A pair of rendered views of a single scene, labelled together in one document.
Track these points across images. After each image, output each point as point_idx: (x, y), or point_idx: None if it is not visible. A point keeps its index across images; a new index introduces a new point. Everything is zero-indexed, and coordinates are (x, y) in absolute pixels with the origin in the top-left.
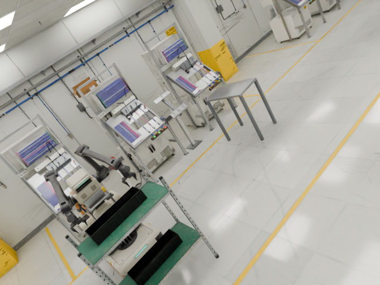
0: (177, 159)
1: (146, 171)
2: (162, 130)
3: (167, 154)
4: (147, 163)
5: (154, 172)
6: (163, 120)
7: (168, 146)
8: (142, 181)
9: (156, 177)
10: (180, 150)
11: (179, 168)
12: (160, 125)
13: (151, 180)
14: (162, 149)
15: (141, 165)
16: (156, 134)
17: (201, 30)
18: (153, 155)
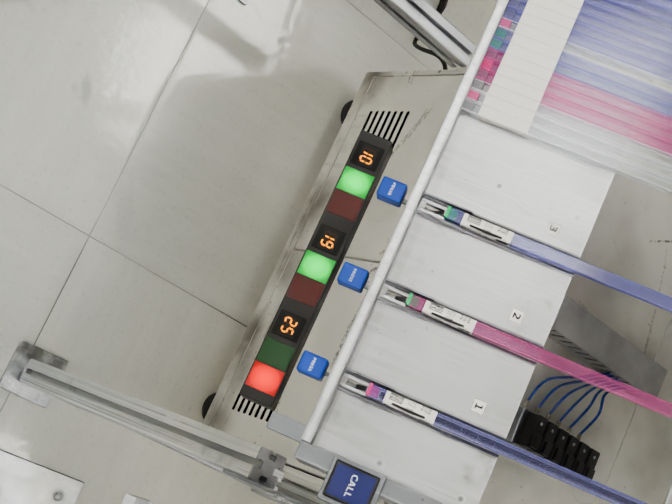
0: (119, 292)
1: (392, 83)
2: (286, 315)
3: (253, 345)
4: (404, 132)
5: (324, 149)
6: (331, 464)
7: (261, 415)
8: (401, 46)
9: (258, 45)
10: (150, 463)
11: (17, 109)
12: (332, 368)
13: (306, 30)
14: (317, 344)
15: (447, 80)
16: (346, 225)
17: None
18: (376, 233)
